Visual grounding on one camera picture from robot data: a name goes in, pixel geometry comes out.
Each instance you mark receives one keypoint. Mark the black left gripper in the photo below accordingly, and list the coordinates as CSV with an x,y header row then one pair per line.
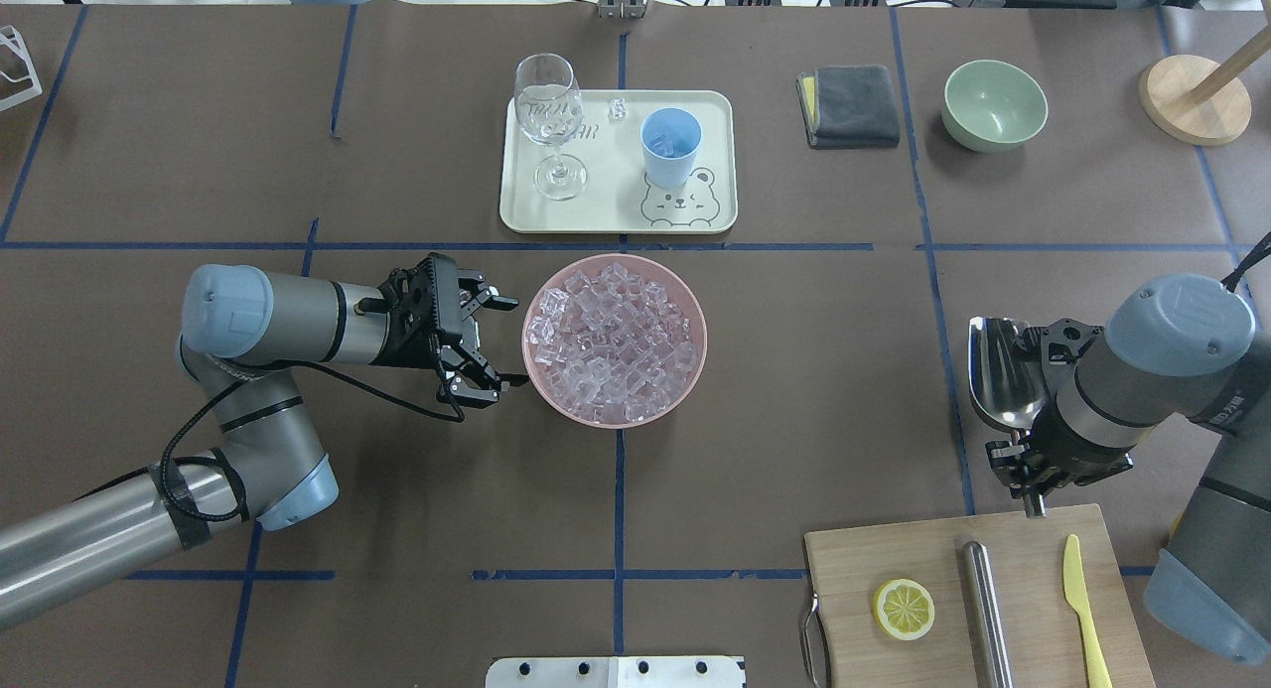
x,y
405,348

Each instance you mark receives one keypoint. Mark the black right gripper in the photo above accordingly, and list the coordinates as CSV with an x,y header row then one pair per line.
x,y
1045,457

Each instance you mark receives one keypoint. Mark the metal ice scoop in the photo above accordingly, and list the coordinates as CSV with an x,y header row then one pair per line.
x,y
1008,391

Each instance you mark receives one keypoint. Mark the pink bowl of ice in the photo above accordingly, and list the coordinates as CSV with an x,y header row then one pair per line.
x,y
614,340

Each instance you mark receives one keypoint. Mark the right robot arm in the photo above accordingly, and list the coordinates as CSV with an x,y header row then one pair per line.
x,y
1181,364

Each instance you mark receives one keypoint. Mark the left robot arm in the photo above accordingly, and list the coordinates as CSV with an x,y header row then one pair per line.
x,y
251,453

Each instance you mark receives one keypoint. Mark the light blue cup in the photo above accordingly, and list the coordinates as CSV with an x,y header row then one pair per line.
x,y
669,139

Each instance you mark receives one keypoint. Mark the yellow plastic knife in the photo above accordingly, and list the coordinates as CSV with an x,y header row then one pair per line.
x,y
1077,597

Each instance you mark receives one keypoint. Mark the metal cylinder rod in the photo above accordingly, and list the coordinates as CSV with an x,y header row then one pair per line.
x,y
986,617

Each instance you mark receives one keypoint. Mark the lemon half slice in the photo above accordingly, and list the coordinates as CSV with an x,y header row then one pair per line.
x,y
903,609

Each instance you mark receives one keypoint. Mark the clear wine glass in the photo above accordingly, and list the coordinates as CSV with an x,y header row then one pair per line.
x,y
549,111

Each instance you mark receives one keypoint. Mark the cream bear tray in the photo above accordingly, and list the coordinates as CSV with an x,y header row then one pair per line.
x,y
617,198

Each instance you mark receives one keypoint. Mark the green bowl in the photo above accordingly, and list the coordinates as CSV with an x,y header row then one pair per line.
x,y
990,106

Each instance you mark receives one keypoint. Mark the wooden stand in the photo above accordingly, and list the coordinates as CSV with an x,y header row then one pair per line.
x,y
1199,101

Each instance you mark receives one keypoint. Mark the grey folded cloth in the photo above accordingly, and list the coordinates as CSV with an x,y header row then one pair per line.
x,y
849,107

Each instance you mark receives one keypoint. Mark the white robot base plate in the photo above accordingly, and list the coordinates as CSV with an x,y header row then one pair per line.
x,y
619,671

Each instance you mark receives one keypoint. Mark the white wire rack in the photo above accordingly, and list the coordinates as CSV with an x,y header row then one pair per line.
x,y
19,77

